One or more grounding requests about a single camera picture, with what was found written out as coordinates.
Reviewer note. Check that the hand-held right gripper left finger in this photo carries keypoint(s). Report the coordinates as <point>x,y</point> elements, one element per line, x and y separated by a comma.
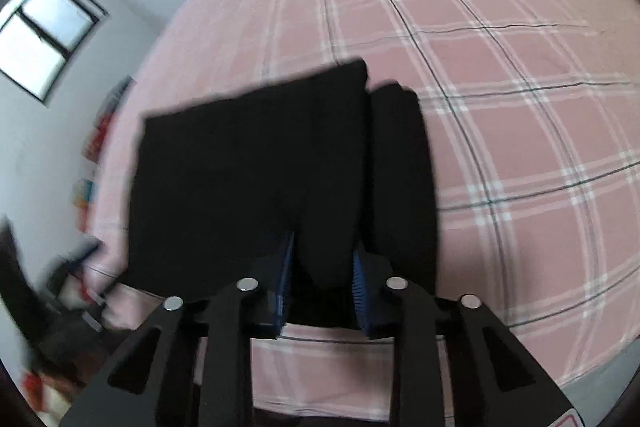
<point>284,279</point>

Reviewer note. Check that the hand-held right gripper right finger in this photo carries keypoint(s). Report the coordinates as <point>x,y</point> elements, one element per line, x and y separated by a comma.
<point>362,299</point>

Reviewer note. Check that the black pants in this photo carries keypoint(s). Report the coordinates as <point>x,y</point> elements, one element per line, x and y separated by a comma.
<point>240,167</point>

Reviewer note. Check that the teal box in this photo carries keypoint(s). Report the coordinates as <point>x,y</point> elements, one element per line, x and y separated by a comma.
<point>85,194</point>

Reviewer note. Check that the bed with pink plaid sheet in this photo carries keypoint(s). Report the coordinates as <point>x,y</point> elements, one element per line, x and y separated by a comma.
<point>500,157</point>

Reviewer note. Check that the black framed window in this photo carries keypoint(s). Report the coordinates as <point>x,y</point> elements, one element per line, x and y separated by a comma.
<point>50,22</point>

